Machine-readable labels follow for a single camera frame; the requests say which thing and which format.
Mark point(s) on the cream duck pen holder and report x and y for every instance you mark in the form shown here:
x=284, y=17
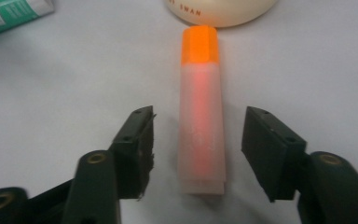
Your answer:
x=223, y=12

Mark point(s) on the white table sheet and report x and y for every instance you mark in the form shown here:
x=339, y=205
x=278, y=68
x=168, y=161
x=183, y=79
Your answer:
x=43, y=93

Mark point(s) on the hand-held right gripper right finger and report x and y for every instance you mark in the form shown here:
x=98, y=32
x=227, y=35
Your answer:
x=270, y=152

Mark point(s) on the green and white glue stick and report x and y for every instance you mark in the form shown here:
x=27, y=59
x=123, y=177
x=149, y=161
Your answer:
x=9, y=15

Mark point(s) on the orange highlighter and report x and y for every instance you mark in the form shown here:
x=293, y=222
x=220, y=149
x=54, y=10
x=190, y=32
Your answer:
x=201, y=118

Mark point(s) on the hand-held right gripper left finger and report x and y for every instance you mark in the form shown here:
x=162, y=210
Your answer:
x=133, y=155

